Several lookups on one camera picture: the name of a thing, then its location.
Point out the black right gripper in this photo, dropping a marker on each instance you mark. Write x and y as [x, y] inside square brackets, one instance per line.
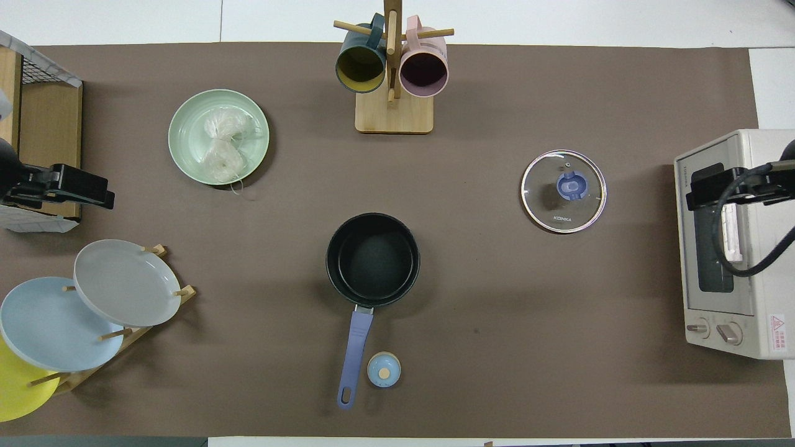
[739, 186]

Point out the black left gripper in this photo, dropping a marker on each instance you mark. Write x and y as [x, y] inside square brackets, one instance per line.
[62, 183]

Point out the glass lid with blue knob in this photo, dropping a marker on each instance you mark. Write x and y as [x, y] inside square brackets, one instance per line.
[571, 186]

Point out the translucent white vermicelli bundle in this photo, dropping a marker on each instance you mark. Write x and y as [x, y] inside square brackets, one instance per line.
[220, 158]

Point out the grey plate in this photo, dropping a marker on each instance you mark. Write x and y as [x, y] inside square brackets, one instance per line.
[124, 282]

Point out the pale green plate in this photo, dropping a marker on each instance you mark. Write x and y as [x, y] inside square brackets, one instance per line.
[186, 133]

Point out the light blue plate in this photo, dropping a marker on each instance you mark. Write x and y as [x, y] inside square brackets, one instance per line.
[49, 326]

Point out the wooden plate rack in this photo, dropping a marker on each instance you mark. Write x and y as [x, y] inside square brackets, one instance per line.
[133, 338]

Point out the yellow plate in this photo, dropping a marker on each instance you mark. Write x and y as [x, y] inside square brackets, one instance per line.
[18, 394]

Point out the beige toaster oven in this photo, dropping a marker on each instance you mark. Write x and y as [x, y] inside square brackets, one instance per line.
[764, 298]

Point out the grey white cloth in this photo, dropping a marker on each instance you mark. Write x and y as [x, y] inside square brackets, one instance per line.
[43, 62]

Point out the brown table mat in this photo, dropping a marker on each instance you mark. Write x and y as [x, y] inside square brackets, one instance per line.
[497, 310]

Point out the teal mug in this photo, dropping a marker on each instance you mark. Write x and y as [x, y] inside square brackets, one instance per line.
[360, 65]

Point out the pink mug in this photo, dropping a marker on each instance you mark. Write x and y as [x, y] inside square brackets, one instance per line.
[424, 71]

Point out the wooden mug tree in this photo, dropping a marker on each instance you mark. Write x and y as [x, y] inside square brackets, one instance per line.
[394, 115]

